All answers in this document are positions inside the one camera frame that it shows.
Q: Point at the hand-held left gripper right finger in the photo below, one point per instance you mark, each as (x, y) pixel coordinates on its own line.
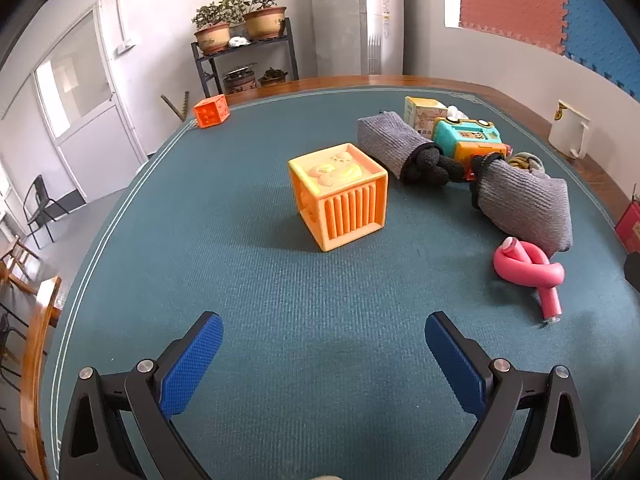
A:
(457, 360)

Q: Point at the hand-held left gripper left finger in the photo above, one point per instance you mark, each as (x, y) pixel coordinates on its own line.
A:
(192, 360)

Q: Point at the pink foam twist roller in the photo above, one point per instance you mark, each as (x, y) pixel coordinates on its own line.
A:
(532, 270)

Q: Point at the grey sock with black cuff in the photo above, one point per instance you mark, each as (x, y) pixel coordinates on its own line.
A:
(530, 202)
(387, 142)

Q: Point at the yellow-orange toy block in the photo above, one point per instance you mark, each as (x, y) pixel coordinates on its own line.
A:
(345, 200)

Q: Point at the colourful toy train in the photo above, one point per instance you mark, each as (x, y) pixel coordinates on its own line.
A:
(630, 227)

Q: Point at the teal and orange toy bus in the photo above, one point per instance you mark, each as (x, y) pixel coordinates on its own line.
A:
(467, 140)

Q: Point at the white plastic bag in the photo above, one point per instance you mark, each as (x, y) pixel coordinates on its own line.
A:
(456, 111)

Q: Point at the small yellow-white carton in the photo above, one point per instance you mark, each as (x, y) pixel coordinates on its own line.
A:
(422, 112)

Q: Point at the green table mat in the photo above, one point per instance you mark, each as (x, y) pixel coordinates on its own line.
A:
(300, 290)

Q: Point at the wooden chair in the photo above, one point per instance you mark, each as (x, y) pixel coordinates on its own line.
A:
(37, 340)

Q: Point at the small yellow-brown object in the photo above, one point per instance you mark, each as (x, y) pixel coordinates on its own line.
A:
(520, 163)

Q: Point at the black metal chair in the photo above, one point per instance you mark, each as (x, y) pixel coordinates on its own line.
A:
(42, 205)

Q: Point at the small orange cube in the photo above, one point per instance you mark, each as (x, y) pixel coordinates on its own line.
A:
(212, 111)

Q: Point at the white pitcher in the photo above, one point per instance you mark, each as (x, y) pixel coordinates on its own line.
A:
(567, 132)

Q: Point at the wooden sticks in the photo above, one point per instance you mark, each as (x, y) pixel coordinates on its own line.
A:
(175, 107)

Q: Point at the white door with window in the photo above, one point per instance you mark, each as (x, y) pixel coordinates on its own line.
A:
(95, 125)

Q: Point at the dark patterned plant pot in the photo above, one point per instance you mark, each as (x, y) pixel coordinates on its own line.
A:
(240, 82)

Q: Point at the small brown plant pot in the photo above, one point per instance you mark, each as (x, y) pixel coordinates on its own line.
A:
(272, 79)

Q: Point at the black metal plant shelf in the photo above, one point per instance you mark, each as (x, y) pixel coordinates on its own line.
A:
(207, 67)

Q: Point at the small white object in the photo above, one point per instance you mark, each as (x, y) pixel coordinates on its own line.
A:
(238, 42)

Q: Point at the potted plant in tan pot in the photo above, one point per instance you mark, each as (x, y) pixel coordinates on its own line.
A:
(265, 22)
(212, 37)

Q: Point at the leafy green plant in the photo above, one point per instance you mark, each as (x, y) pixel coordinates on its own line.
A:
(235, 5)

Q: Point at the grey standing air conditioner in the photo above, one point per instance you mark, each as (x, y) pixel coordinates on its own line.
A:
(350, 15)

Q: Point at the white wall socket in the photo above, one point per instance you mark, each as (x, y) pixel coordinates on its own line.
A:
(125, 47)

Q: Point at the blue foam wall mat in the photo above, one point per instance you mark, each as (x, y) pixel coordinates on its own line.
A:
(605, 35)

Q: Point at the red foam wall mat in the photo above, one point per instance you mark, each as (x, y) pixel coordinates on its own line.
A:
(510, 0)

